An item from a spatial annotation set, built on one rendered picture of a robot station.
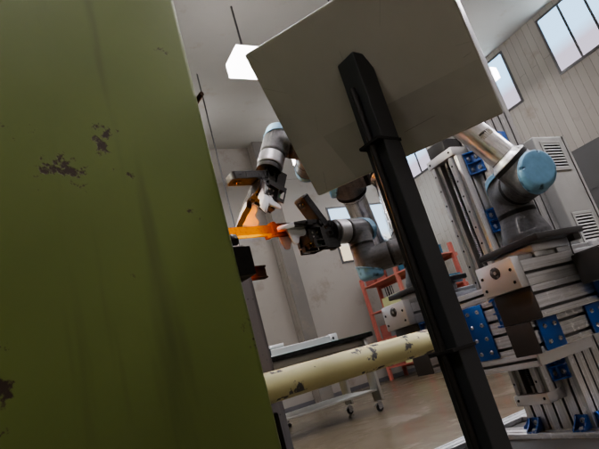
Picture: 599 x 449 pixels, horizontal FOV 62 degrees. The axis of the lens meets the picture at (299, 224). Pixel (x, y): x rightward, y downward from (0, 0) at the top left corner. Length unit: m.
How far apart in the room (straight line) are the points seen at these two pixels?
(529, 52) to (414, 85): 10.18
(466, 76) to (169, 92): 0.46
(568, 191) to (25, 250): 1.87
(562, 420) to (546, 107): 9.03
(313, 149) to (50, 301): 0.50
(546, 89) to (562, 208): 8.68
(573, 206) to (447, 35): 1.37
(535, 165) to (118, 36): 1.14
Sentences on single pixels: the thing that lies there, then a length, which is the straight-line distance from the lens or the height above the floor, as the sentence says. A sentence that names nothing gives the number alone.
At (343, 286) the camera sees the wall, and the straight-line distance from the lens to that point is 11.22.
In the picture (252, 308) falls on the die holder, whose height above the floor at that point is 0.78.
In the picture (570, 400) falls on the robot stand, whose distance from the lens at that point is 1.93.
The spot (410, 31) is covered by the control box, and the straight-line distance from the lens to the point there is 0.85.
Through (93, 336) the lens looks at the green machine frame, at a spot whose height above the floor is 0.73.
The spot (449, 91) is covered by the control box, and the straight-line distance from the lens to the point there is 0.85.
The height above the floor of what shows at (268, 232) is 0.99.
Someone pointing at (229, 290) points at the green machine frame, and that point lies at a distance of 0.69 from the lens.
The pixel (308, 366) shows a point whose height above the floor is 0.63.
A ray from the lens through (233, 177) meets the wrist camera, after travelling 1.33.
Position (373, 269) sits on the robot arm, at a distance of 1.48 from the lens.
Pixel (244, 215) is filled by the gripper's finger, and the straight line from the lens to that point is 1.37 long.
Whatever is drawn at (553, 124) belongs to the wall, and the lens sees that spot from 10.56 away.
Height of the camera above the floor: 0.63
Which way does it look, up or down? 16 degrees up
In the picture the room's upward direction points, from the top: 16 degrees counter-clockwise
